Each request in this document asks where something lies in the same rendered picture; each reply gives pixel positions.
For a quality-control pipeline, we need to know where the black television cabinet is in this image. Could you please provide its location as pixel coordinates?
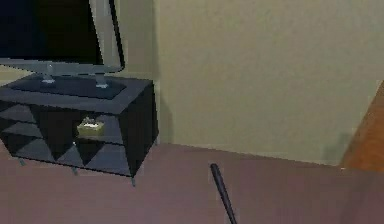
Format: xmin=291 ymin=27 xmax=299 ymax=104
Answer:
xmin=0 ymin=73 xmax=160 ymax=188

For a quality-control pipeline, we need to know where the yellow tissue box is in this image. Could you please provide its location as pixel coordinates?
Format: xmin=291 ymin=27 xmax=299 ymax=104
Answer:
xmin=76 ymin=116 xmax=106 ymax=138

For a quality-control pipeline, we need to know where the black flat television set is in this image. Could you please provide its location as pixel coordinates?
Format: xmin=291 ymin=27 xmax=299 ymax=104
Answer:
xmin=0 ymin=0 xmax=126 ymax=90

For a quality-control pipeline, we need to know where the brown wooden door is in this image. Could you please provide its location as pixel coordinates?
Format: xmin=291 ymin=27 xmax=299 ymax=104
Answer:
xmin=339 ymin=79 xmax=384 ymax=173

